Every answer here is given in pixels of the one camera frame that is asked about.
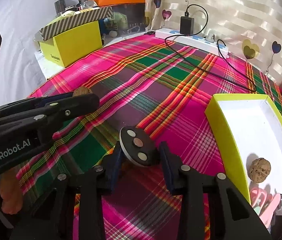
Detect brown walnut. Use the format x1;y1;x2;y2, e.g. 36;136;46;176
248;158;271;184
73;86;93;97

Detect black round three-button disc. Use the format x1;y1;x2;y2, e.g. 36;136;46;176
119;126;160;167

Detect yellow-green white tray box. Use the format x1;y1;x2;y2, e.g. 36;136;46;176
205;94;282;202

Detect pink hair clip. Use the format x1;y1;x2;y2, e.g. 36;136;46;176
250;187;281;229

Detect black rectangular case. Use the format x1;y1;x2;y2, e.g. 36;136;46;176
271;215;282;239

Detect person's left hand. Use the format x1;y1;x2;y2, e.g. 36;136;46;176
0;168;23;215

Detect yellow cardboard box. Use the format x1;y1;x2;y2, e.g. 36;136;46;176
40;21;102;67

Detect striped box lid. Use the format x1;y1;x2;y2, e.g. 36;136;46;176
38;7;113;41

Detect pink plaid tablecloth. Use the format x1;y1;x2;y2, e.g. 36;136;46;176
17;35;282;209

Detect dark glass jar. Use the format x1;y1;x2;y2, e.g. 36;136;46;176
53;0;66;16

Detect white power strip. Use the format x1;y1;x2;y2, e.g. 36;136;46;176
155;28;229;58

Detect black power adapter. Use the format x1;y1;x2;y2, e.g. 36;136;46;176
180;16;194;35

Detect heart patterned cream curtain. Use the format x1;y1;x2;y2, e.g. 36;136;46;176
145;0;282;83

